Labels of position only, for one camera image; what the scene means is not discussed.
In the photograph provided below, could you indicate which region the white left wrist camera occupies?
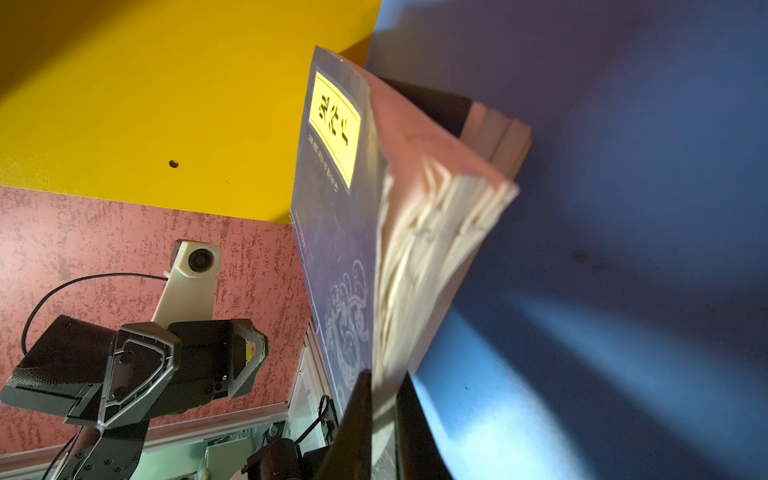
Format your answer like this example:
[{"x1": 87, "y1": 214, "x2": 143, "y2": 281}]
[{"x1": 152, "y1": 239, "x2": 222, "y2": 328}]

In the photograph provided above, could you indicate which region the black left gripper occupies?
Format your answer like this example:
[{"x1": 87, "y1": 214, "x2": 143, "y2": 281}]
[{"x1": 1, "y1": 316, "x2": 228, "y2": 429}]

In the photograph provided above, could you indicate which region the yellow pink blue bookshelf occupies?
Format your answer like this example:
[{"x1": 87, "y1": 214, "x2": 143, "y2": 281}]
[{"x1": 1, "y1": 1, "x2": 767, "y2": 479}]

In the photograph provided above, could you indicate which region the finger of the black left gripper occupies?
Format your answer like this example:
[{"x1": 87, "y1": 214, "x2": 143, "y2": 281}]
[{"x1": 227, "y1": 319, "x2": 268, "y2": 399}]

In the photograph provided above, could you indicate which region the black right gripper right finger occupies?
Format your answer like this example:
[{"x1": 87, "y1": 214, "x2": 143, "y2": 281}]
[{"x1": 395, "y1": 374, "x2": 453, "y2": 480}]

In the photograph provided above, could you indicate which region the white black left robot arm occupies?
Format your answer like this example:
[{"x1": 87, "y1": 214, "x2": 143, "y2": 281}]
[{"x1": 1, "y1": 315, "x2": 268, "y2": 479}]

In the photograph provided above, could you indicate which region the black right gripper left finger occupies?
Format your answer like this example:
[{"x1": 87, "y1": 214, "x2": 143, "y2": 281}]
[{"x1": 315, "y1": 370, "x2": 373, "y2": 480}]

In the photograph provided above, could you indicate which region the blue Chinese book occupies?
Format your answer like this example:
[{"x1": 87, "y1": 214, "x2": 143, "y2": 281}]
[
  {"x1": 290, "y1": 47, "x2": 519, "y2": 470},
  {"x1": 384, "y1": 79, "x2": 533, "y2": 180}
]

